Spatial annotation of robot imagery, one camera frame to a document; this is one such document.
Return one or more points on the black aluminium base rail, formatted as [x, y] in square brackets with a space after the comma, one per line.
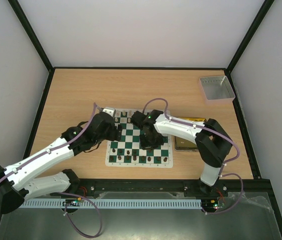
[190, 187]

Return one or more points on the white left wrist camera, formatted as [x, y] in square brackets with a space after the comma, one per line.
[110, 111]

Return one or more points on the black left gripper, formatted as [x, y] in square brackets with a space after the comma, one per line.
[113, 136]

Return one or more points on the silver pink tin lid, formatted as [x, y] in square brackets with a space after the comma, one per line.
[216, 90]

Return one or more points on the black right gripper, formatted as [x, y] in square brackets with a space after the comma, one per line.
[151, 139]

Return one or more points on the green white chess board mat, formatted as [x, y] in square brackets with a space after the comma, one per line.
[130, 140]

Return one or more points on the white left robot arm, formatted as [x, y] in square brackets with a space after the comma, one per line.
[20, 182]

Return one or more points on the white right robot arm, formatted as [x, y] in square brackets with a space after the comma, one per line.
[211, 140]

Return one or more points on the grey slotted cable duct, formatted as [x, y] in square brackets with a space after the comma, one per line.
[60, 203]

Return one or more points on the gold metal tin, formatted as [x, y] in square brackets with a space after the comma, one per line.
[183, 145]

